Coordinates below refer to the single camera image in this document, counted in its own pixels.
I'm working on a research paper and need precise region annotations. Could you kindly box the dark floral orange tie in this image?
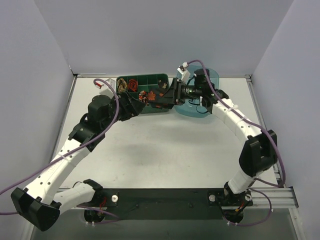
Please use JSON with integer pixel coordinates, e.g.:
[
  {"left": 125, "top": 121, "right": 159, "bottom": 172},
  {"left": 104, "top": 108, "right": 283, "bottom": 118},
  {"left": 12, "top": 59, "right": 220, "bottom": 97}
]
[{"left": 146, "top": 87, "right": 168, "bottom": 106}]

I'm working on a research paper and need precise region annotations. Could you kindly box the teal transparent plastic tub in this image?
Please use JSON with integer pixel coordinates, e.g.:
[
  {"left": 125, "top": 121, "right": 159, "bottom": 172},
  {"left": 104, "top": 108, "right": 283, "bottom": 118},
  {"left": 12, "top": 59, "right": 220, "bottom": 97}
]
[{"left": 174, "top": 64, "right": 220, "bottom": 118}]

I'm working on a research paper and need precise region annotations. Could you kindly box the green compartment organizer box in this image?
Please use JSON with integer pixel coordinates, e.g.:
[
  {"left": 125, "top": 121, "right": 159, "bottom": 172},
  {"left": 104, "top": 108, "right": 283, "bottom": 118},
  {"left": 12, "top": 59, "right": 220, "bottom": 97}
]
[{"left": 116, "top": 73, "right": 169, "bottom": 100}]

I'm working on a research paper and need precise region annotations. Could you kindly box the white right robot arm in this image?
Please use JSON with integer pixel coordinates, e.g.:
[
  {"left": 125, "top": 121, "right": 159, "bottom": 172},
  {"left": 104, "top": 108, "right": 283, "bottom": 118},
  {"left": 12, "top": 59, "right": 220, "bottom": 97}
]
[{"left": 146, "top": 69, "right": 277, "bottom": 200}]

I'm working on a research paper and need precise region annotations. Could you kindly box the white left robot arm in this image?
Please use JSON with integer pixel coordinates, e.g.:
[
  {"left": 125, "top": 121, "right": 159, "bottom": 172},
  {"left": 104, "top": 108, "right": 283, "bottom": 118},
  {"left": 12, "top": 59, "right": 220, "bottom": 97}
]
[{"left": 11, "top": 92, "right": 145, "bottom": 232}]

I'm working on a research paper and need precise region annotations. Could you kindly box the dark rolled tie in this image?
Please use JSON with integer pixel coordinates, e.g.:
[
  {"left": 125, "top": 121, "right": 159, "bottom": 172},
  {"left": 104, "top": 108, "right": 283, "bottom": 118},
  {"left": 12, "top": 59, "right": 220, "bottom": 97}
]
[{"left": 157, "top": 78, "right": 169, "bottom": 89}]

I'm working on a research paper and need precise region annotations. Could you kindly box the red white rolled tie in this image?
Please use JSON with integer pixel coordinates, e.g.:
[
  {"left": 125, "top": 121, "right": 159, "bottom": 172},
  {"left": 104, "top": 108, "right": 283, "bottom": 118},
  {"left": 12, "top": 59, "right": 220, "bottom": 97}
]
[{"left": 138, "top": 90, "right": 148, "bottom": 104}]

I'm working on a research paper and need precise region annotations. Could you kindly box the beige rolled tie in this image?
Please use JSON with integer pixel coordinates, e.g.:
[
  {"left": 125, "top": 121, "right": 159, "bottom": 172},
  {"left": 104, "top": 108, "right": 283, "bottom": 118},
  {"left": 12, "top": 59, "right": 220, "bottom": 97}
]
[{"left": 117, "top": 78, "right": 128, "bottom": 93}]

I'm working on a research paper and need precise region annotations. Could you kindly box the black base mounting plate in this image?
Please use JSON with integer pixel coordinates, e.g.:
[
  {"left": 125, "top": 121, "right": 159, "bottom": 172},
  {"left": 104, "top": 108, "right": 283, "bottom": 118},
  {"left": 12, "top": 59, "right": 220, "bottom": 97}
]
[{"left": 83, "top": 188, "right": 253, "bottom": 223}]

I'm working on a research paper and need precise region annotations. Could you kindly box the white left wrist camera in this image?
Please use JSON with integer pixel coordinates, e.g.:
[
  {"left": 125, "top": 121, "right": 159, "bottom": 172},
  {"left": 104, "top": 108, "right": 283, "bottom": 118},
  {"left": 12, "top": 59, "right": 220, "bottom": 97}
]
[{"left": 99, "top": 78, "right": 116, "bottom": 98}]

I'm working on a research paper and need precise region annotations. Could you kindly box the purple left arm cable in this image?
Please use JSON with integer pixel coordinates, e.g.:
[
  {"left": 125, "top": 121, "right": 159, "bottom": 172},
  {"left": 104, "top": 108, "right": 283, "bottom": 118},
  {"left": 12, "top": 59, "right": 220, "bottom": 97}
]
[{"left": 0, "top": 78, "right": 121, "bottom": 225}]

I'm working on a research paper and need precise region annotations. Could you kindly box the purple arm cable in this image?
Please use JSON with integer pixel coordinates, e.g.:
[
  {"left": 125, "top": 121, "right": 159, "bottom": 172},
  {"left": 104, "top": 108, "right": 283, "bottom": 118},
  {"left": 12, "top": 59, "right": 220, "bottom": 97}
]
[
  {"left": 184, "top": 59, "right": 287, "bottom": 227},
  {"left": 0, "top": 78, "right": 121, "bottom": 225}
]

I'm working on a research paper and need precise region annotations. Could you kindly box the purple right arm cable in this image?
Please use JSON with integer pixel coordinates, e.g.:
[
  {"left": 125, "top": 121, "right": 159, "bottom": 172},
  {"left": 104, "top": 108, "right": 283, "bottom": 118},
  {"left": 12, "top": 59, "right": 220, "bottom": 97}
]
[{"left": 184, "top": 59, "right": 287, "bottom": 227}]

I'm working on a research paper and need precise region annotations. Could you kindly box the aluminium front rail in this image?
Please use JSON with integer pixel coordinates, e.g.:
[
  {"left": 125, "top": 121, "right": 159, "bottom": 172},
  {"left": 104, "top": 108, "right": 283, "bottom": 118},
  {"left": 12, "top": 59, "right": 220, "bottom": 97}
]
[{"left": 29, "top": 186, "right": 300, "bottom": 210}]

